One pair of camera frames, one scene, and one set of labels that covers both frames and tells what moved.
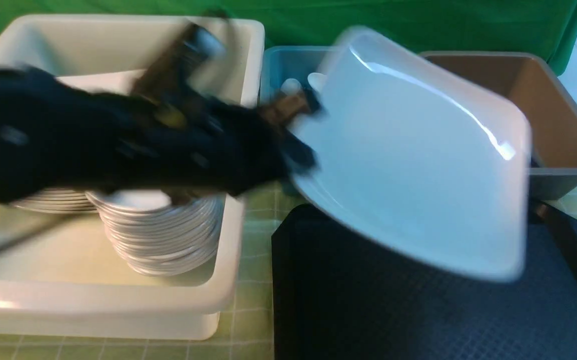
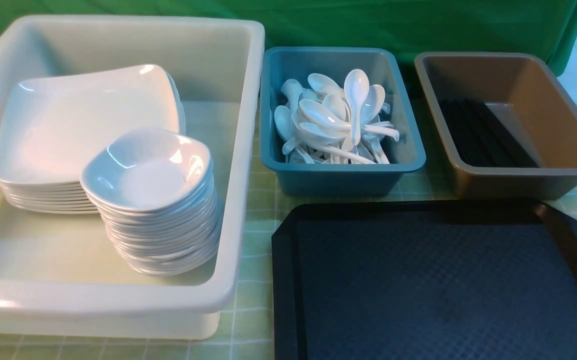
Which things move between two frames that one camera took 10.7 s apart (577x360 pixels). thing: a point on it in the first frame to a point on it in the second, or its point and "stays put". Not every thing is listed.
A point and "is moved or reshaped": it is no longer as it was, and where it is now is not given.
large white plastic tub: x=68 y=282 stays put
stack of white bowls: x=156 y=236 stays put
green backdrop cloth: x=556 y=27 stays put
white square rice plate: x=419 y=156 is moved or reshaped
